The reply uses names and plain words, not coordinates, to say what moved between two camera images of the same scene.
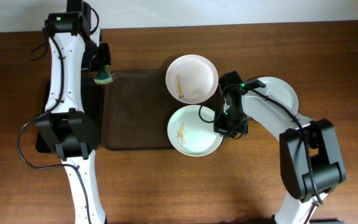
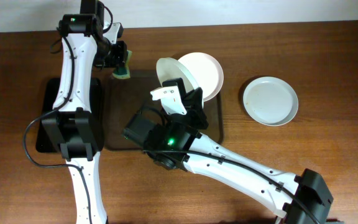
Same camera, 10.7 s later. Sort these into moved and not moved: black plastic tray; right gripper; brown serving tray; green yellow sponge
Moved: green yellow sponge; right gripper
Not moved: brown serving tray; black plastic tray
